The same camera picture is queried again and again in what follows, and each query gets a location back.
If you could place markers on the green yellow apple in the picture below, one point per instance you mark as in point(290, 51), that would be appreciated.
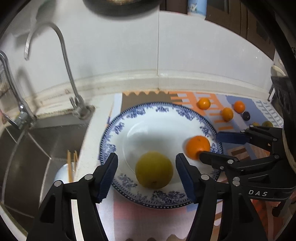
point(267, 124)

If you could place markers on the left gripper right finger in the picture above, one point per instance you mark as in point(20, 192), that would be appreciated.
point(239, 220)

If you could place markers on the black frying pan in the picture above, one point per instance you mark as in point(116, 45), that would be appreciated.
point(120, 8)

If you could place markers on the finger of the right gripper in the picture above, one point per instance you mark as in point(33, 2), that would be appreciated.
point(233, 137)
point(219, 161)

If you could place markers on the white bowl in sink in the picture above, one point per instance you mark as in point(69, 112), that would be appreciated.
point(62, 174)

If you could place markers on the large chrome kitchen faucet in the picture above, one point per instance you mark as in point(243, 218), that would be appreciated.
point(25, 115)

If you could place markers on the slim gooseneck water tap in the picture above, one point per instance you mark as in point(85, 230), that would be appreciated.
point(80, 109)

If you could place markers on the stainless steel sink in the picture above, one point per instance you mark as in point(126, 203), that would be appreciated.
point(30, 160)

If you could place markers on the yellow pear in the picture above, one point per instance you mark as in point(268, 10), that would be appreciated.
point(154, 170)

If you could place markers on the wooden chopsticks in sink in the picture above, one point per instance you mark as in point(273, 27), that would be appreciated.
point(72, 160)

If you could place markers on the large orange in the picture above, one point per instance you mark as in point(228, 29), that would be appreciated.
point(195, 146)

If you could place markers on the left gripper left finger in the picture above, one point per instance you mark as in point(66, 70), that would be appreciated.
point(54, 220)

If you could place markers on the orange tangerine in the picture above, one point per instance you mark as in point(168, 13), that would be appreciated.
point(227, 114)
point(239, 106)
point(203, 103)

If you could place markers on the white blue soap dispenser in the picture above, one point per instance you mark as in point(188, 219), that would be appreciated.
point(197, 7)

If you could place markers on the dark plum back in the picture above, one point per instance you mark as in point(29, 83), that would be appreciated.
point(246, 116)

